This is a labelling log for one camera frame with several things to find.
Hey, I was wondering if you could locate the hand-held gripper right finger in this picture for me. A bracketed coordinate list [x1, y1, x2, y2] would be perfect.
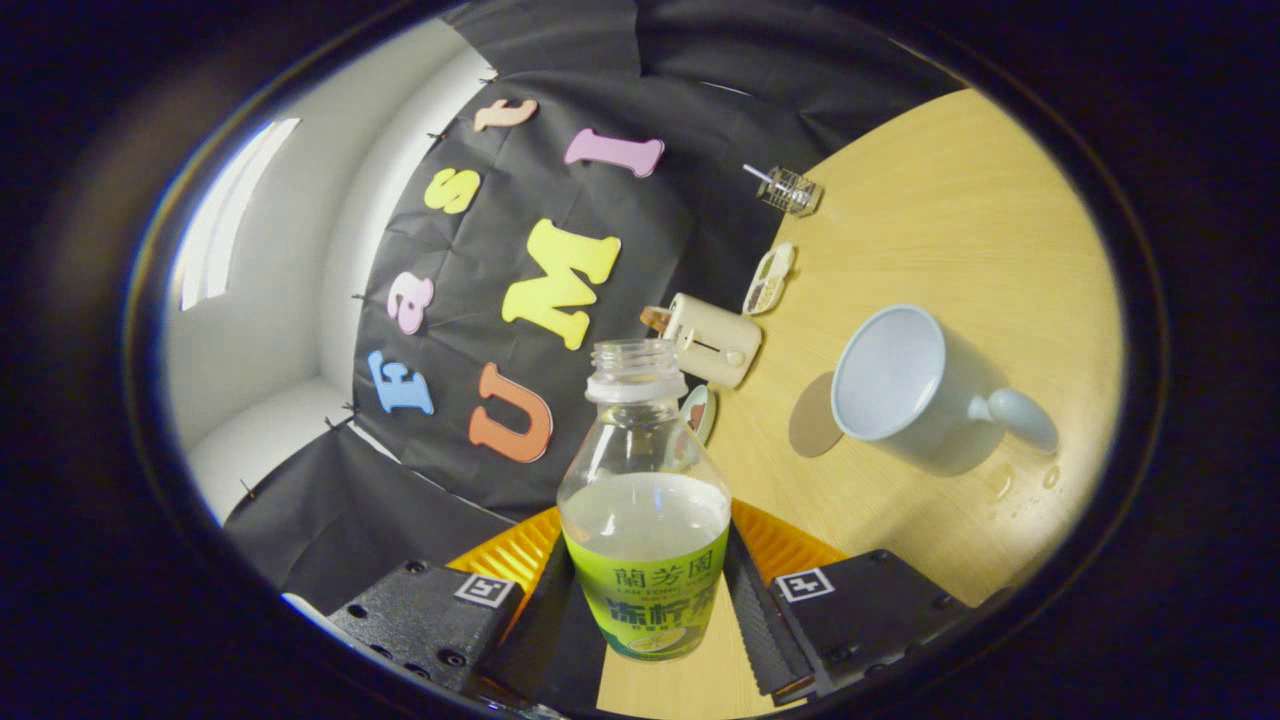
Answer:
[725, 498, 976, 701]

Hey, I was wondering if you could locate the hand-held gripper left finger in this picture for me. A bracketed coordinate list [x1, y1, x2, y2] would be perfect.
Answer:
[325, 505, 611, 713]

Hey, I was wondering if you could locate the round brown coaster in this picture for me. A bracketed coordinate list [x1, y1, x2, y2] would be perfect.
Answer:
[788, 372, 846, 459]

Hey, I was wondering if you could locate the green label juice bottle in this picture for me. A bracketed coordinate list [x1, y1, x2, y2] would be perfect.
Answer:
[557, 338, 733, 663]

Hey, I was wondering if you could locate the light blue cup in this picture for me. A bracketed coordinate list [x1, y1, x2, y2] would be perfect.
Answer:
[830, 304, 1061, 476]

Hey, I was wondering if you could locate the pale green plate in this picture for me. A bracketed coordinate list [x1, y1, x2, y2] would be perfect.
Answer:
[680, 384, 718, 446]

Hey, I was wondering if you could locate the cream toaster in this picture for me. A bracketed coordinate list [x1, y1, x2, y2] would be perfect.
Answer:
[665, 293, 763, 390]

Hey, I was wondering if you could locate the white divided dish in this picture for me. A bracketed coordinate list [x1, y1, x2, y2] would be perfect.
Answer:
[742, 242, 797, 317]

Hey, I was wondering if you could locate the wooden table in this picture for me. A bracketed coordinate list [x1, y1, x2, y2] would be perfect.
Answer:
[595, 88, 1126, 716]

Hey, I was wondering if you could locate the black backdrop cloth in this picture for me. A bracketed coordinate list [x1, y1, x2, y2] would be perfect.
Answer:
[225, 0, 966, 616]

